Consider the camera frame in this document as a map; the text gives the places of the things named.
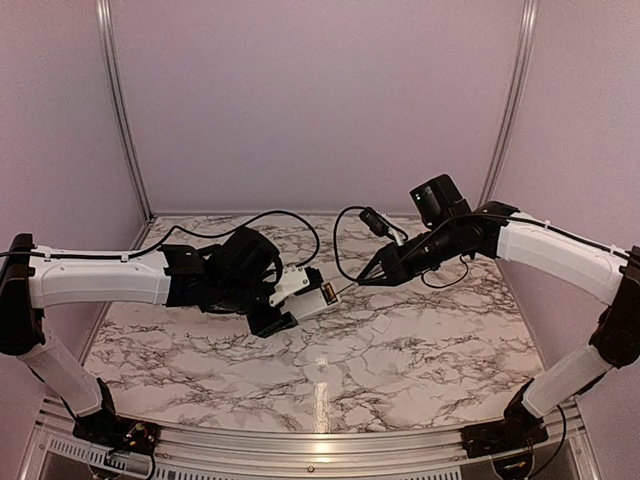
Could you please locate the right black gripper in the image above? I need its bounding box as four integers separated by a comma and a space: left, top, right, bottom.
357, 220, 459, 286

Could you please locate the white remote control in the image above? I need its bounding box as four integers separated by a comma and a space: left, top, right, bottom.
283, 284, 341, 320

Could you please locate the white battery compartment cover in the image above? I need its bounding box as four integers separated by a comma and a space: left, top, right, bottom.
371, 315, 392, 335

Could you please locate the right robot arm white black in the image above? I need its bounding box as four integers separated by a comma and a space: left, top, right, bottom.
356, 202, 639, 448

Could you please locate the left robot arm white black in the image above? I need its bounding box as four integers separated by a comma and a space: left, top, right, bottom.
1, 228, 309, 447

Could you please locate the black gold battery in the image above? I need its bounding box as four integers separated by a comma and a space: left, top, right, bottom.
321, 282, 339, 305

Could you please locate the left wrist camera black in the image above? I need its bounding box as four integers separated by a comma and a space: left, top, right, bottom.
269, 266, 324, 306

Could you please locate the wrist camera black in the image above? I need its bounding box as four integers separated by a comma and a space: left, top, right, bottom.
269, 266, 324, 306
359, 207, 393, 239

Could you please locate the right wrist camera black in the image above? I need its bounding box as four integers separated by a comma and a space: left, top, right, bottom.
359, 207, 393, 239

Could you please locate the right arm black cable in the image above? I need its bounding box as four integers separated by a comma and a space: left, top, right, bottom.
333, 205, 636, 289

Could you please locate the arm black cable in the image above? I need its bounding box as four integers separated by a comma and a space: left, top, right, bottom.
333, 205, 636, 289
0, 209, 321, 274

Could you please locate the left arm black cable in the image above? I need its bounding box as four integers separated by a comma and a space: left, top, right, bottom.
0, 209, 321, 274

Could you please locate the right aluminium frame post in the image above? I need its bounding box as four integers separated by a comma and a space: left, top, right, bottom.
476, 0, 539, 206

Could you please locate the aluminium frame post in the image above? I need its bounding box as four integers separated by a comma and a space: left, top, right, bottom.
96, 0, 153, 222
476, 0, 539, 206

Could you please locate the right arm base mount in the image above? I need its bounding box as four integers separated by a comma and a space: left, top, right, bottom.
460, 420, 549, 459

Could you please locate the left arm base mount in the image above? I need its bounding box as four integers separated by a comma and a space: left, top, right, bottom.
72, 416, 160, 455

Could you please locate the front aluminium rail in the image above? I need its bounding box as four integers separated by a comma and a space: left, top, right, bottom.
19, 394, 606, 480

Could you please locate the left aluminium frame post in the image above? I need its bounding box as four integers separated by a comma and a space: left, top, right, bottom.
96, 0, 153, 222

